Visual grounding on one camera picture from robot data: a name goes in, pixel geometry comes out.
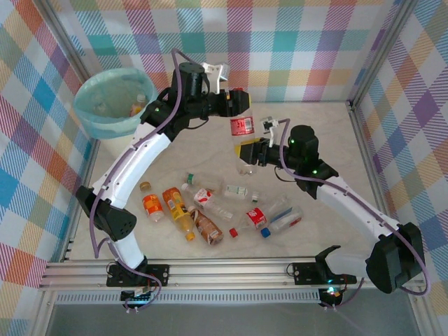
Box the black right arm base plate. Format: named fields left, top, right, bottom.
left=292, top=261, right=358, bottom=286

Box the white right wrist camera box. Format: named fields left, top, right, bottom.
left=260, top=115, right=282, bottom=138

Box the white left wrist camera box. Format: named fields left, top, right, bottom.
left=201, top=62, right=230, bottom=95

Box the clear bottle green white label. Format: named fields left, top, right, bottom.
left=223, top=184, right=262, bottom=203

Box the white bin with teal liner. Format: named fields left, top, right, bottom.
left=72, top=68, right=159, bottom=140

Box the small circuit board green light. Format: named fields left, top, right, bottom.
left=320, top=286, right=343, bottom=302
left=120, top=288, right=155, bottom=306

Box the aluminium frame post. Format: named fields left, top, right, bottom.
left=29, top=289, right=59, bottom=336
left=41, top=0, right=92, bottom=85
left=346, top=0, right=420, bottom=109
left=407, top=286, right=433, bottom=336

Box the clear bottle blue cap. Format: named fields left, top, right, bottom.
left=260, top=205, right=304, bottom=239

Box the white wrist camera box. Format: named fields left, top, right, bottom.
left=201, top=62, right=230, bottom=95
left=260, top=115, right=282, bottom=138

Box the slotted grey cable duct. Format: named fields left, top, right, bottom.
left=55, top=292, right=323, bottom=306

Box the orange juice bottle yellow cap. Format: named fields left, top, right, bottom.
left=162, top=187, right=197, bottom=242

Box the aluminium frame floor rail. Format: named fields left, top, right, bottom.
left=348, top=100, right=403, bottom=260
left=59, top=136, right=102, bottom=263

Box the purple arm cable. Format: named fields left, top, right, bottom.
left=89, top=48, right=192, bottom=313
left=278, top=118, right=431, bottom=312

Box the clear bottle green neck label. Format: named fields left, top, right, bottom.
left=184, top=171, right=225, bottom=194

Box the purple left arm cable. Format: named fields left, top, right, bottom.
left=89, top=48, right=192, bottom=313

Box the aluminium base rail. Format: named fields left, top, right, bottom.
left=37, top=260, right=427, bottom=292

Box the clear bottle red white label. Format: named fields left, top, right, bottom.
left=181, top=183, right=235, bottom=222

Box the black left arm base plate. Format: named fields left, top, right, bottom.
left=106, top=264, right=171, bottom=288

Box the brown chocolate drink bottle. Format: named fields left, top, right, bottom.
left=188, top=205, right=225, bottom=248

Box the small orange label bottle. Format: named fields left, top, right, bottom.
left=139, top=181, right=165, bottom=224

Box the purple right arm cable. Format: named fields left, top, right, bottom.
left=278, top=118, right=431, bottom=312

